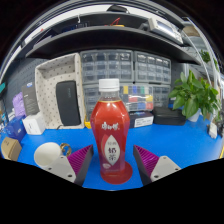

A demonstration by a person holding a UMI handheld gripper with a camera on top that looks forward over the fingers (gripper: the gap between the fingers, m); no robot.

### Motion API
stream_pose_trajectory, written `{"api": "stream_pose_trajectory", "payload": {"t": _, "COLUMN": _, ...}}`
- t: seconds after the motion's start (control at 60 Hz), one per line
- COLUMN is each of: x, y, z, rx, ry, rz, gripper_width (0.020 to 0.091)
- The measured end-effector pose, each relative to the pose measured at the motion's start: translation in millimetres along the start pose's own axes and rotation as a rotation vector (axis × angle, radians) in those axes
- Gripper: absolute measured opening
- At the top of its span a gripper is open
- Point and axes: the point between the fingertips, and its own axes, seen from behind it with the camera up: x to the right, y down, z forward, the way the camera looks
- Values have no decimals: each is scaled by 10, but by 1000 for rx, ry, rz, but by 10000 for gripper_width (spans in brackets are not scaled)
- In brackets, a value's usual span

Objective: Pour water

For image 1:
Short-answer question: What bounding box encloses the clear organizer with coloured parts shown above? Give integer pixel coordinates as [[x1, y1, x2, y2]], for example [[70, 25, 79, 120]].
[[120, 84, 155, 113]]

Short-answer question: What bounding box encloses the black wall shelf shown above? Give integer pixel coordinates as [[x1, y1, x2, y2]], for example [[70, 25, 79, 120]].
[[25, 25, 201, 66]]

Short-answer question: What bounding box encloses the white cup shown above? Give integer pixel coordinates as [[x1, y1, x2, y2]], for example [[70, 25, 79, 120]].
[[33, 141, 63, 169]]

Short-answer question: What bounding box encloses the golden metal ring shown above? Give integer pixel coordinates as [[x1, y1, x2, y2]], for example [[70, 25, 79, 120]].
[[59, 142, 73, 158]]

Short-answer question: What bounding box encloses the blue carton box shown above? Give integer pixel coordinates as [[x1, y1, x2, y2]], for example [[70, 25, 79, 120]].
[[3, 115, 27, 141]]

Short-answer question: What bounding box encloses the yellow multimeter with red leads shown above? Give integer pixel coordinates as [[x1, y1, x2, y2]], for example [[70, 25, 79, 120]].
[[84, 118, 93, 130]]

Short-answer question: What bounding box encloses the small white box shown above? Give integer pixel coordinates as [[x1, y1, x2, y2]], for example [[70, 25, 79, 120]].
[[22, 112, 47, 136]]

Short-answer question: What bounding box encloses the grey drawer cabinet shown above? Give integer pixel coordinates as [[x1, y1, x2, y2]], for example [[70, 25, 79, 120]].
[[79, 49, 135, 118], [133, 50, 173, 108]]

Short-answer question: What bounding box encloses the black rounded speaker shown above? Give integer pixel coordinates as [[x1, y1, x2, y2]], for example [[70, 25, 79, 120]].
[[55, 80, 82, 127]]

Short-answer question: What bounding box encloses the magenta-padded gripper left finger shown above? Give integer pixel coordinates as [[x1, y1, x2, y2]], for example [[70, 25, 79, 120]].
[[43, 144, 95, 186]]

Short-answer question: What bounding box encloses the green potted plant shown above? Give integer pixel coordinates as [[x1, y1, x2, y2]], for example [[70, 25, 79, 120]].
[[167, 69, 221, 123]]

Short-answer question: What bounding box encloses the white perforated tray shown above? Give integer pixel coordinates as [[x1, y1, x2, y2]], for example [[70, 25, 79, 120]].
[[34, 52, 87, 130]]

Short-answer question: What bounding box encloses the white shelf unit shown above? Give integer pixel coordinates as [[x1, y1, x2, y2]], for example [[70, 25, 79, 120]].
[[181, 23, 224, 134]]

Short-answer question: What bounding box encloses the yellow tool with red cable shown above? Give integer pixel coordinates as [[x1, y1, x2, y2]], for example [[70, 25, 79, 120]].
[[105, 17, 126, 28]]

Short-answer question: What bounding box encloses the white power adapter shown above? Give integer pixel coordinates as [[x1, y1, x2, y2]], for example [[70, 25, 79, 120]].
[[208, 121, 218, 139]]

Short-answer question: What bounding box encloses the white bench instrument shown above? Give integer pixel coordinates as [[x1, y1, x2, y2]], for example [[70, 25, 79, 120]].
[[147, 17, 184, 45]]

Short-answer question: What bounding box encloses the black flat case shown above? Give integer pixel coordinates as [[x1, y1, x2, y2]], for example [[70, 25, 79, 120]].
[[153, 106, 187, 127]]

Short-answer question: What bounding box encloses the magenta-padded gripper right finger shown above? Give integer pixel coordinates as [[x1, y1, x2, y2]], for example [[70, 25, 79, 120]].
[[132, 145, 182, 186]]

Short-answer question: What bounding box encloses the red drink bottle white cap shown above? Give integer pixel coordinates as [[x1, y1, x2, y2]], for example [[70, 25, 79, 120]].
[[89, 78, 131, 178]]

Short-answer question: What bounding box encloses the dark grey flat box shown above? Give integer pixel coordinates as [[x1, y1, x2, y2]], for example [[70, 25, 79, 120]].
[[21, 81, 40, 117]]

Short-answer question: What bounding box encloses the black box with white label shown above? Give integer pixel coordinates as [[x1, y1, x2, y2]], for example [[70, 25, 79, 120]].
[[128, 110, 155, 129]]

